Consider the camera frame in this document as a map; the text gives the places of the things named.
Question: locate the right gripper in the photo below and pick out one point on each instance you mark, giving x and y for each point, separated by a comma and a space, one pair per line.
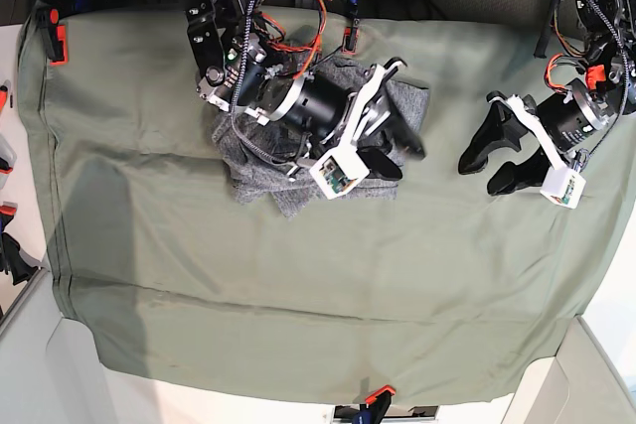
333, 115

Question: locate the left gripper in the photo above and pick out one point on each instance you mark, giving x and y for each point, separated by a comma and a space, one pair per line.
569, 118

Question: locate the grey long-sleeve shirt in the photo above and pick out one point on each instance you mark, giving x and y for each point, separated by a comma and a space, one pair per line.
252, 178

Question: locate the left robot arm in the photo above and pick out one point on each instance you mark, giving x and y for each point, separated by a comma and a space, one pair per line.
589, 47

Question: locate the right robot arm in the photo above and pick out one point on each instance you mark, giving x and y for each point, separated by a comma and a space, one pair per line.
245, 66

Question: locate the green table cloth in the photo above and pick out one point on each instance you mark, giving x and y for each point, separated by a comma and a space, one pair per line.
444, 293

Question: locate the orange black bottom clamp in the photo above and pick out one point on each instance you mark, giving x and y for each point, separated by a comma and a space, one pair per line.
375, 406

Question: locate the orange black clamp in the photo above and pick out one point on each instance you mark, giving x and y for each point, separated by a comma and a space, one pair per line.
375, 406
53, 34

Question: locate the orange black left clamp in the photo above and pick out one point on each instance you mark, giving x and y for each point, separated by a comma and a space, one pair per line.
53, 34

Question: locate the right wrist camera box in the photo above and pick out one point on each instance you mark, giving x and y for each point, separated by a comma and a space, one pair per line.
339, 171

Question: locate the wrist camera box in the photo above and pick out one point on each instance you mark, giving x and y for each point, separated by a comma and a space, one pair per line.
563, 187
339, 171

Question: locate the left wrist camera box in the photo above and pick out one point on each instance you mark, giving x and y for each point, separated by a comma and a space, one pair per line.
563, 187

